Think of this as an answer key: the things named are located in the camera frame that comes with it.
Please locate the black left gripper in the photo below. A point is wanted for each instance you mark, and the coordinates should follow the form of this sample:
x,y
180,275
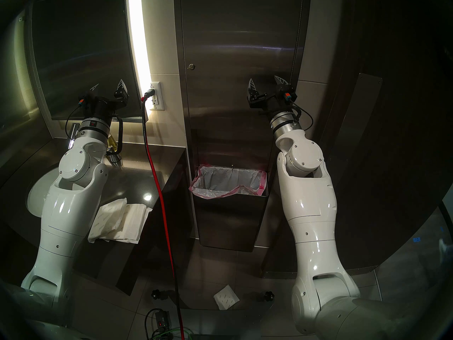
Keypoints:
x,y
101,109

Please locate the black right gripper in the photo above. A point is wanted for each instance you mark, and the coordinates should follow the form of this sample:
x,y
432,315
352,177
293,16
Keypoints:
x,y
274,103

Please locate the stainless steel dispenser door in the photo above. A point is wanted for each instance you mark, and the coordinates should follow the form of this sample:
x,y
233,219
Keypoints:
x,y
240,41

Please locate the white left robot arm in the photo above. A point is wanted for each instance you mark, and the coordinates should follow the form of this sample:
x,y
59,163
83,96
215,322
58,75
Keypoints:
x,y
70,208

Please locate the printed paper towel pack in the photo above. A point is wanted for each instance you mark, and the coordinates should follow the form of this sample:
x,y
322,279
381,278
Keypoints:
x,y
108,219

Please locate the plain white paper towel stack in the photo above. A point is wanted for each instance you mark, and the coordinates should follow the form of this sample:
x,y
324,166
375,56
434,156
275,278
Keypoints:
x,y
136,222

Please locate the crumpled paper towel sheet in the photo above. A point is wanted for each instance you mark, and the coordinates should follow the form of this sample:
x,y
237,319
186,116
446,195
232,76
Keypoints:
x,y
226,297

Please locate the bright vertical light strip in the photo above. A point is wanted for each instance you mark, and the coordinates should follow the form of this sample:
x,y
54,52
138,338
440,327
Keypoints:
x,y
138,41

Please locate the chrome faucet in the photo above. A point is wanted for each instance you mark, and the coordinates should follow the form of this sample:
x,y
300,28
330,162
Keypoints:
x,y
72,135

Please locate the clear pink-edged bin liner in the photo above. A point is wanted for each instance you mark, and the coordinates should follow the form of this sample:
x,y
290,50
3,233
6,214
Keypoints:
x,y
226,181

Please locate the white sink basin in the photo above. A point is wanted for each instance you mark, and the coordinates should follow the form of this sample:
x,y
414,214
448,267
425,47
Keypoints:
x,y
37,197

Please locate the stainless steel waste bin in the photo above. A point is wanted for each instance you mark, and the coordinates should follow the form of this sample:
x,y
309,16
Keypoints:
x,y
230,222

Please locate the dark wooden door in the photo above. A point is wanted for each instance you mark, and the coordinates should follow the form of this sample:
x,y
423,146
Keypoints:
x,y
396,148

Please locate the dark vanity cabinet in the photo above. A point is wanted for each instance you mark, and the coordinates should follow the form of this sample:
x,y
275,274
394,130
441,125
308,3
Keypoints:
x,y
148,243

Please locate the black knob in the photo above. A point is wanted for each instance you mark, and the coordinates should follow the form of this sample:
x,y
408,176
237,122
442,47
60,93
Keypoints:
x,y
158,294
269,296

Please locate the black power adapter box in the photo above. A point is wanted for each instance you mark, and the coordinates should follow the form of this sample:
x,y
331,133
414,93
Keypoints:
x,y
162,321

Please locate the grey robot torso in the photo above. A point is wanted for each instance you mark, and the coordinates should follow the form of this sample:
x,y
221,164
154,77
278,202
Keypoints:
x,y
371,318

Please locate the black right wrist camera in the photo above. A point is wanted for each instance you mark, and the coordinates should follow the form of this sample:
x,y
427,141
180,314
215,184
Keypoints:
x,y
288,95

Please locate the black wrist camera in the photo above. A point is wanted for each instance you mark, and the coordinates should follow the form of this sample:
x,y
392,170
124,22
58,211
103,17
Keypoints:
x,y
82,102
288,95

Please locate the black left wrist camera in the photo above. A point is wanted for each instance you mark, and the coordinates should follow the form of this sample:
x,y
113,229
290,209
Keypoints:
x,y
82,102

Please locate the wall mirror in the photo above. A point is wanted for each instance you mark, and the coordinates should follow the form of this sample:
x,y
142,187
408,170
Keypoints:
x,y
81,49

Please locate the white wall outlet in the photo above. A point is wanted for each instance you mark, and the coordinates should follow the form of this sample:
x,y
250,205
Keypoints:
x,y
157,102

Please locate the stainless steel wall panel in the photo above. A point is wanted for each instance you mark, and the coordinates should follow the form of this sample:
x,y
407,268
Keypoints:
x,y
305,24

